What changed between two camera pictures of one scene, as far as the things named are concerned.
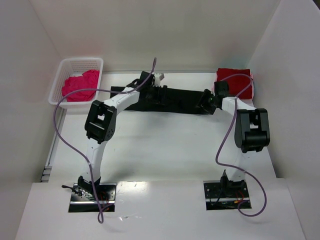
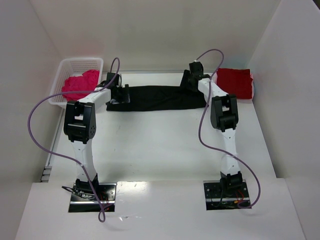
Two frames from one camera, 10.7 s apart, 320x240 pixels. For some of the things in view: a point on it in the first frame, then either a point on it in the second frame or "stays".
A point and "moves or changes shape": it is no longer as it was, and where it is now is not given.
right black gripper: [204, 100] -> [186, 79]
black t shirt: [178, 100] moves or changes shape
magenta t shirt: [89, 80] stays
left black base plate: [81, 201] stays
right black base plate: [228, 194] stays
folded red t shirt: [237, 84] stays
